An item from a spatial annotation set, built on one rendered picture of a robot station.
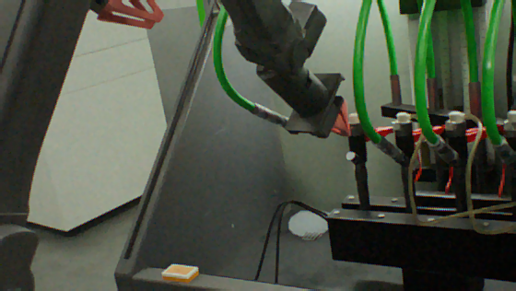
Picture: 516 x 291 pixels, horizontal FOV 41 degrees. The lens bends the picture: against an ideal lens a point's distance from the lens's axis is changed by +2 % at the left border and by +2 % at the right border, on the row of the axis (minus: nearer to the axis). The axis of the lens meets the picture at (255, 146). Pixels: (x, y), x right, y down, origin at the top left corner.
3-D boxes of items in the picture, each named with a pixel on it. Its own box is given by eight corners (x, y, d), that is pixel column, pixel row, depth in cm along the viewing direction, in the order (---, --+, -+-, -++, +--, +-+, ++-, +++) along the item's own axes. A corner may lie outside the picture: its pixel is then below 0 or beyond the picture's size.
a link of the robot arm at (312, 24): (232, 38, 88) (291, 55, 85) (267, -32, 91) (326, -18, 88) (252, 82, 99) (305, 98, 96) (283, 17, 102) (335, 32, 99)
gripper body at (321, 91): (348, 79, 101) (322, 51, 96) (323, 138, 98) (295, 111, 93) (315, 79, 105) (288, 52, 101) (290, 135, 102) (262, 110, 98)
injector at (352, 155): (353, 247, 113) (337, 128, 107) (364, 234, 117) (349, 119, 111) (369, 249, 111) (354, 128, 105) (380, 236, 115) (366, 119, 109)
